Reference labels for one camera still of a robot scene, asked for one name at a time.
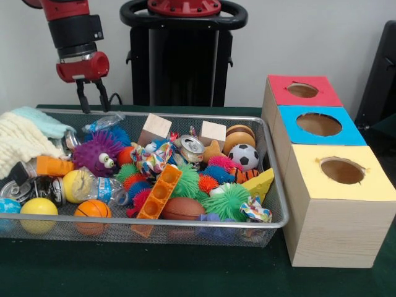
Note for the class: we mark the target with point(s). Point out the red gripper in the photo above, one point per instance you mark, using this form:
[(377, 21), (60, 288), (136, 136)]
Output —
[(83, 69)]

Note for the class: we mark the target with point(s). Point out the light blue waffle cloth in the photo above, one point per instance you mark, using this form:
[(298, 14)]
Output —
[(46, 123)]

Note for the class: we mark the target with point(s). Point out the cream waffle cloth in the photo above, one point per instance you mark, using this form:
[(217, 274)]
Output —
[(21, 139)]

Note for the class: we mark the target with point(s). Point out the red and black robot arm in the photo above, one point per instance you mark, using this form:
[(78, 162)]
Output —
[(74, 31)]

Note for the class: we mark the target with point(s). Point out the silver mesh bin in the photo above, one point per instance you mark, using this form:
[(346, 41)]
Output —
[(185, 238)]

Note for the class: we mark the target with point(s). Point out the wooden box with three holes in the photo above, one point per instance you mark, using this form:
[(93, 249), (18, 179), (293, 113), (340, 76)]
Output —
[(334, 232)]

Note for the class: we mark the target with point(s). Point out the blue spiky ball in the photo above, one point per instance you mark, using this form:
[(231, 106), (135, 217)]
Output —
[(122, 134)]

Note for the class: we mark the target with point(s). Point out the shiny dented silver can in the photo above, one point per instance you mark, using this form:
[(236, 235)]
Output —
[(70, 140)]

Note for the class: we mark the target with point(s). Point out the purple spiky toy with eyes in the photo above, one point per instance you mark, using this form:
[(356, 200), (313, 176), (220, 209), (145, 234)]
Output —
[(91, 153)]

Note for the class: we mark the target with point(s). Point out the large wooden block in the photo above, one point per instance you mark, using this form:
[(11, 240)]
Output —
[(154, 127)]

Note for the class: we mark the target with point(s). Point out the clear water bottle blue label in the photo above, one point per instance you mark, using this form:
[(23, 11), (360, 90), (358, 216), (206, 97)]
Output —
[(102, 187)]

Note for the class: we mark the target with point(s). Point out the crushed silver can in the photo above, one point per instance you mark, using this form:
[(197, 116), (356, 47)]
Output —
[(191, 148)]

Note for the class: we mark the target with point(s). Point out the small orange basketball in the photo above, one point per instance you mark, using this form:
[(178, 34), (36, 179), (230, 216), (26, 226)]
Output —
[(92, 210)]

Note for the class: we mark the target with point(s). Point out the orange plastic block with holes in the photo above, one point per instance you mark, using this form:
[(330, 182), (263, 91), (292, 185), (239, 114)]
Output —
[(158, 191)]

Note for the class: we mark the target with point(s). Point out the small wooden block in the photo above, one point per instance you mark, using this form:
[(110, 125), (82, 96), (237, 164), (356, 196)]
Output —
[(213, 131)]

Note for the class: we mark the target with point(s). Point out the yellow ball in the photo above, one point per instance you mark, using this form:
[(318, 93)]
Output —
[(39, 210)]

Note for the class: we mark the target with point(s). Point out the toy hamburger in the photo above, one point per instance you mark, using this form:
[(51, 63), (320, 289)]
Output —
[(239, 136)]

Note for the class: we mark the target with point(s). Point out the small soccer ball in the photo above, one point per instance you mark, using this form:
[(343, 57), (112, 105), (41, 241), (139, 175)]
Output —
[(243, 156)]

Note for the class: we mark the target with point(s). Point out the green spiky ball with eyes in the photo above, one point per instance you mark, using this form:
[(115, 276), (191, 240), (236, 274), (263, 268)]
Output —
[(226, 202)]

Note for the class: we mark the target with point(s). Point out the dark green tablecloth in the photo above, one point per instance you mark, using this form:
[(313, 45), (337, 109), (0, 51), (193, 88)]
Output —
[(185, 272)]

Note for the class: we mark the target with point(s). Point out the black monitor on stand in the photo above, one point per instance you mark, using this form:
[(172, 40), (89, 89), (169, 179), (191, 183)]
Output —
[(380, 86)]

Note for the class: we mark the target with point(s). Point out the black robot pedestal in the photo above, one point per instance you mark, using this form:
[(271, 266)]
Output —
[(182, 68)]

